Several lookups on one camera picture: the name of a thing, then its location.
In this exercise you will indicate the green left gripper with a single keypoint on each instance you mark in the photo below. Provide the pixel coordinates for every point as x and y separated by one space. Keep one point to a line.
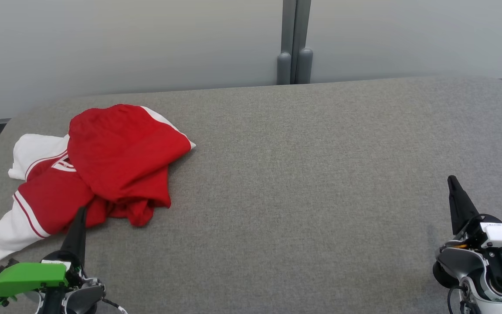
28 277

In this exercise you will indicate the red and white jersey shirt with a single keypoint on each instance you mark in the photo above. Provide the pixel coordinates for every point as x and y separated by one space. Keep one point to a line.
120 152

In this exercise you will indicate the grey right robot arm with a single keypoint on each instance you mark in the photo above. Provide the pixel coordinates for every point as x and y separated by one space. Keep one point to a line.
456 261

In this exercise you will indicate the grey partition post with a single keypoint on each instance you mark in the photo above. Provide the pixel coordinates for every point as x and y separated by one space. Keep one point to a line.
284 43
304 43

